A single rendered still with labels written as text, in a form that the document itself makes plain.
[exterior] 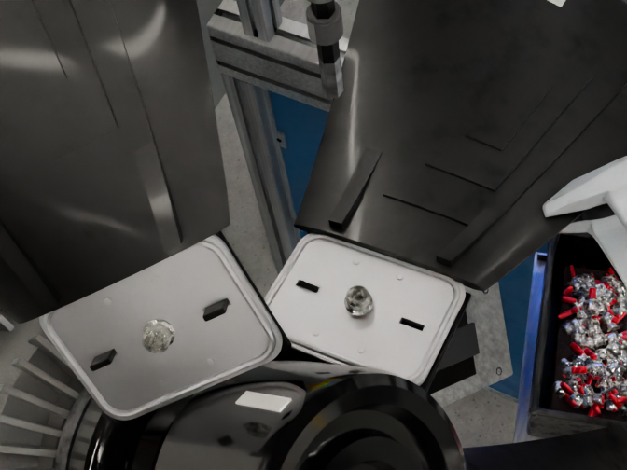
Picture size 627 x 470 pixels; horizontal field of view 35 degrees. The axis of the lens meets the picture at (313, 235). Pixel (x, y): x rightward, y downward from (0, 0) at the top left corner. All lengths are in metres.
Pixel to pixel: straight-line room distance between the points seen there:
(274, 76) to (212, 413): 0.65
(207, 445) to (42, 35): 0.17
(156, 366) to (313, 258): 0.11
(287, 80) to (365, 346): 0.59
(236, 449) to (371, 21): 0.28
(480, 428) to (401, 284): 1.23
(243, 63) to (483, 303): 0.46
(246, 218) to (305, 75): 0.91
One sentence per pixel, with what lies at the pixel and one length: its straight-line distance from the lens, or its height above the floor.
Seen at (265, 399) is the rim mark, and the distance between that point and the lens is 0.40.
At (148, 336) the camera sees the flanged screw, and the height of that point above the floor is 1.26.
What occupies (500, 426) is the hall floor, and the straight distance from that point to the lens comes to 1.71.
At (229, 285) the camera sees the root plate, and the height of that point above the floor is 1.27.
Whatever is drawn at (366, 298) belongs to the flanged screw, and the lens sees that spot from 0.46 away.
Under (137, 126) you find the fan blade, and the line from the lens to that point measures 0.38.
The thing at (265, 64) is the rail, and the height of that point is 0.83.
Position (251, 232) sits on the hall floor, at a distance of 1.87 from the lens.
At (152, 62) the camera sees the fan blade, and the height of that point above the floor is 1.34.
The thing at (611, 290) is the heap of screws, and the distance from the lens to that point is 0.87.
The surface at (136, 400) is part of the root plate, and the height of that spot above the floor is 1.22.
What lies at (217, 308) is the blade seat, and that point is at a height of 1.27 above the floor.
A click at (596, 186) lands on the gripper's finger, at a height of 1.21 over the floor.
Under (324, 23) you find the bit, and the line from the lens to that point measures 0.29.
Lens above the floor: 1.63
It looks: 62 degrees down
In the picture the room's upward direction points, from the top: 11 degrees counter-clockwise
